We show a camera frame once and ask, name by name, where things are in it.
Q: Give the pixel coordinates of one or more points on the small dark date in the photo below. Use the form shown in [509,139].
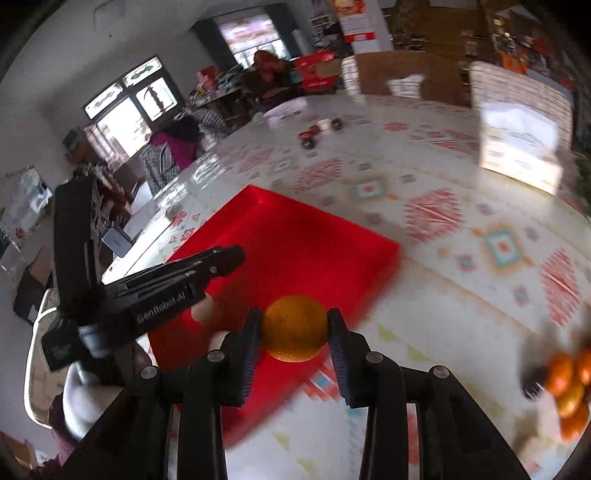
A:
[307,144]

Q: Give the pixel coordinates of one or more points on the plaid cloth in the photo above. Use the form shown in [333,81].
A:
[157,168]

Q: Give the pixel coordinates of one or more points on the brown cardboard box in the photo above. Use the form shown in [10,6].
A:
[392,69]

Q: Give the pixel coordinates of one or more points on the white crumpled bag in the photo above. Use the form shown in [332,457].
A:
[406,85]

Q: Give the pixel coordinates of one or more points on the magenta cloth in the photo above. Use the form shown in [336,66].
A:
[178,145]

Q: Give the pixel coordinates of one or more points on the small white item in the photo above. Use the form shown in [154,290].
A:
[324,123]

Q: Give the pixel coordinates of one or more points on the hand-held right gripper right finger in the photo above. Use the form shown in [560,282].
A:
[342,364]

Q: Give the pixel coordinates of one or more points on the red gift box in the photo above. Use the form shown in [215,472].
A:
[317,69]

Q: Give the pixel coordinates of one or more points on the window with dark frame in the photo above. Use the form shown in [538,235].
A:
[127,99]

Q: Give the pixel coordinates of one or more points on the person's left forearm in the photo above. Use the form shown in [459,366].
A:
[81,406]

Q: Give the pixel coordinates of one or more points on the orange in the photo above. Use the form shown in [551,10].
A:
[559,374]
[584,364]
[575,427]
[571,400]
[294,328]

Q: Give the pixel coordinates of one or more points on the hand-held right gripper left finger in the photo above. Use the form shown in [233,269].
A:
[249,357]

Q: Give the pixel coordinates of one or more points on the white paper sheet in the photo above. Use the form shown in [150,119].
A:
[286,110]

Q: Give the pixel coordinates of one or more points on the red wall calendar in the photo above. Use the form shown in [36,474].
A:
[355,21]

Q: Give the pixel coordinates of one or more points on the small white box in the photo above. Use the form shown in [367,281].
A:
[117,241]

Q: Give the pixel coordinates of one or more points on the white plastic chair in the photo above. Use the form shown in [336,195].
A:
[33,360]

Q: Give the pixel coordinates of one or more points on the red plastic tray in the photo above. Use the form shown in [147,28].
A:
[300,249]

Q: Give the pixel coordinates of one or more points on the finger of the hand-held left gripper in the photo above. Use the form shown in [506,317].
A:
[203,265]

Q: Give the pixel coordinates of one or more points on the white tissue box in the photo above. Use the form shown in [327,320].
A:
[519,147]

